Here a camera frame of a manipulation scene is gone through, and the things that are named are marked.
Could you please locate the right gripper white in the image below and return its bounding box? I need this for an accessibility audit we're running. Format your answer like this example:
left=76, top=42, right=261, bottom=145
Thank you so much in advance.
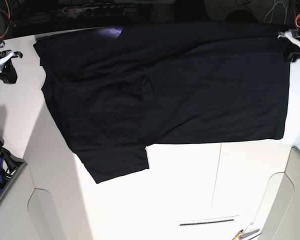
left=0, top=50, right=23, bottom=84

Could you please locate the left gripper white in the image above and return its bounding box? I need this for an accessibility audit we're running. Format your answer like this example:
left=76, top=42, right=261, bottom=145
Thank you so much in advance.
left=277, top=29, right=300, bottom=62

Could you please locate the black T-shirt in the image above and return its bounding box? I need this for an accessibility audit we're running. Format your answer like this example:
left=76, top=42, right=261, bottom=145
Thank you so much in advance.
left=33, top=21, right=290, bottom=183

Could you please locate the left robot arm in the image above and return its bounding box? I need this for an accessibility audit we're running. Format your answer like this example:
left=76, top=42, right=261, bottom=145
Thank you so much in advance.
left=277, top=0, right=300, bottom=63

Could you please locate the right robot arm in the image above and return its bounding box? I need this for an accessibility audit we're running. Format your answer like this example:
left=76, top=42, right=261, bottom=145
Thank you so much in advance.
left=0, top=0, right=23, bottom=85

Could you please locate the grey bin with blue items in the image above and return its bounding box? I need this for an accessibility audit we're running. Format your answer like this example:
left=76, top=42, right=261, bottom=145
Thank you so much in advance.
left=0, top=139, right=27, bottom=201

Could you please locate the grey right side panel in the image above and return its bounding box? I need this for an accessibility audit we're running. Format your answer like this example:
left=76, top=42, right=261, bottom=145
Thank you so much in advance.
left=252, top=147, right=300, bottom=240

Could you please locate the grey flat tool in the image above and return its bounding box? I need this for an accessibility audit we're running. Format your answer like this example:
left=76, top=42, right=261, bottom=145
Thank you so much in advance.
left=238, top=229, right=261, bottom=240

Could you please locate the white coiled cable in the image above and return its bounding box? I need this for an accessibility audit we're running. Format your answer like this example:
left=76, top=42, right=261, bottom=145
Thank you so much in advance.
left=263, top=0, right=299, bottom=30

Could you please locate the yellow handled tool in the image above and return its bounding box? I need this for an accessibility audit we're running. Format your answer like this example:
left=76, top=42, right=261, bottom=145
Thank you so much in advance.
left=232, top=230, right=243, bottom=240

